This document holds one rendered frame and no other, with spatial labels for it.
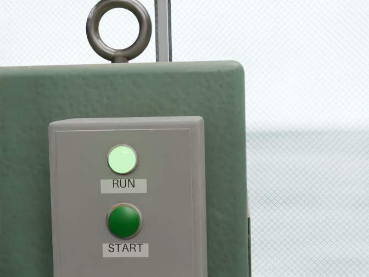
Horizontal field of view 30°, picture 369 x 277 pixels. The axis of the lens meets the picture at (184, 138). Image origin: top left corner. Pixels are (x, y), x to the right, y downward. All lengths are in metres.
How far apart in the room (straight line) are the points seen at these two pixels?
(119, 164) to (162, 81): 0.09
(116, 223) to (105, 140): 0.05
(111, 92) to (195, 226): 0.12
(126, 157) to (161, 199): 0.04
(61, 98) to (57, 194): 0.09
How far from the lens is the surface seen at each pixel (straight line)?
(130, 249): 0.46
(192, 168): 0.44
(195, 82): 0.50
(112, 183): 0.45
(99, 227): 0.46
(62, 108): 0.52
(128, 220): 0.45
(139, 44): 0.61
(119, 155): 0.44
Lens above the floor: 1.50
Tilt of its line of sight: 4 degrees down
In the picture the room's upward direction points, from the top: 1 degrees counter-clockwise
